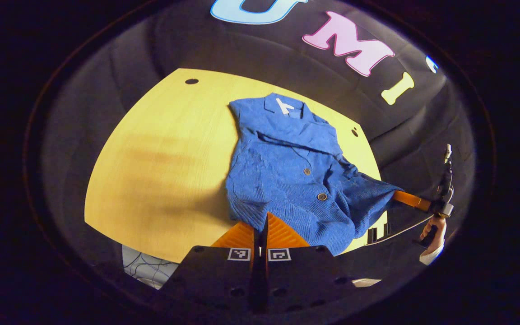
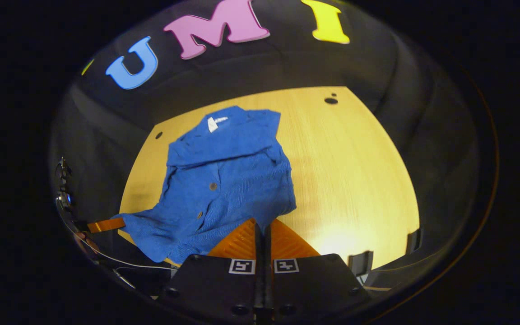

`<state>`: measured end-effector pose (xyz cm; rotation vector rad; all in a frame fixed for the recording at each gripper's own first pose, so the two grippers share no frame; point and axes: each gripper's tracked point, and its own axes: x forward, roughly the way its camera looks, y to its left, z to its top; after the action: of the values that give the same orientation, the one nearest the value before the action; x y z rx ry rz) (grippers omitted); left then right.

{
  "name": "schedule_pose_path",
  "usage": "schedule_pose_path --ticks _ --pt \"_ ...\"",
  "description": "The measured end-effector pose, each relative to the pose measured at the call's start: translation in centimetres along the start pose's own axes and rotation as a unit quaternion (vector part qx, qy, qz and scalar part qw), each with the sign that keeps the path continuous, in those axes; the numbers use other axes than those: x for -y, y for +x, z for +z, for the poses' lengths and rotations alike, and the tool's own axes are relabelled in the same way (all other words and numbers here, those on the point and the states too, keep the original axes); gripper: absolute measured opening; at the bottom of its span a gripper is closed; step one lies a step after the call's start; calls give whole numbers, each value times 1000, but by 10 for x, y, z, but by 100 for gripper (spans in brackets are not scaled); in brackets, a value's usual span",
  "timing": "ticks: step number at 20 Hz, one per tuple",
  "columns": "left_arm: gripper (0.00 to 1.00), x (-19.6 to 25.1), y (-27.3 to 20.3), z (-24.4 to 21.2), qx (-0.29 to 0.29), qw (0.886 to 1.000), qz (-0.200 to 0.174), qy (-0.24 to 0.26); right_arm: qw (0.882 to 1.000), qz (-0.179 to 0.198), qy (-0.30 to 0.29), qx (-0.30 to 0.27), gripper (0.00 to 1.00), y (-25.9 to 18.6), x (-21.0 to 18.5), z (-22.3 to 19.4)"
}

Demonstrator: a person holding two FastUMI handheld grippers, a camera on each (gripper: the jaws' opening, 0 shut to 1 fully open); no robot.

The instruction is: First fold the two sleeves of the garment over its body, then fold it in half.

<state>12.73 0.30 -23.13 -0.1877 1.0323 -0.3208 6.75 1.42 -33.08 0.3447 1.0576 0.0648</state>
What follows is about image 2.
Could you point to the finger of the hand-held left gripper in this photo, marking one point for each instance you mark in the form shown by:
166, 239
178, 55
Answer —
106, 225

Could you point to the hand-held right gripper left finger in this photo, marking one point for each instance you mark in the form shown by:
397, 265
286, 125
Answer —
224, 284

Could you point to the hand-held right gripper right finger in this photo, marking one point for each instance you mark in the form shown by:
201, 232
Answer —
314, 284

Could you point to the blue button shirt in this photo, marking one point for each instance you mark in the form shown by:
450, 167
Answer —
228, 180

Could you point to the black backdrop cloth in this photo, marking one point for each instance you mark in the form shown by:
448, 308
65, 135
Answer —
422, 113

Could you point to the black table edge bracket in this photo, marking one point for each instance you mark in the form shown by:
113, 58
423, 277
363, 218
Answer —
414, 241
361, 262

